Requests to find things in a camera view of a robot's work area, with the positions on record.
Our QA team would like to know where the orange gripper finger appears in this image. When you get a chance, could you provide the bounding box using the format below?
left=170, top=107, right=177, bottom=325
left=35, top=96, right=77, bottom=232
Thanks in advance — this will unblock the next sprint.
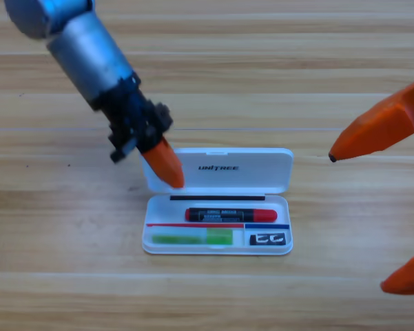
left=328, top=72, right=414, bottom=164
left=380, top=250, right=414, bottom=297

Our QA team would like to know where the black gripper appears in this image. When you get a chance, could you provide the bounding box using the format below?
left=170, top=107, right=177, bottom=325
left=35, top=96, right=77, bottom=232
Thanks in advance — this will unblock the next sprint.
left=90, top=70, right=186, bottom=190

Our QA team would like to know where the white Unitree pencil case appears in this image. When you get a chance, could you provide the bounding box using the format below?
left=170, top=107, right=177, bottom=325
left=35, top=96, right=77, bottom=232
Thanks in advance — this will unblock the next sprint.
left=139, top=147, right=295, bottom=257

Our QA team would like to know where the black and red marker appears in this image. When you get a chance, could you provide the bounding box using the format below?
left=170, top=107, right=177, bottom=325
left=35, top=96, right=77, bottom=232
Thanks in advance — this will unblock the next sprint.
left=184, top=206, right=278, bottom=223

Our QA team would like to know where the black eraser with sleeve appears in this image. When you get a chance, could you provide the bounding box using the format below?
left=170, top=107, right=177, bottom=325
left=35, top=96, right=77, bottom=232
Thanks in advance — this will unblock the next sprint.
left=249, top=232, right=287, bottom=247

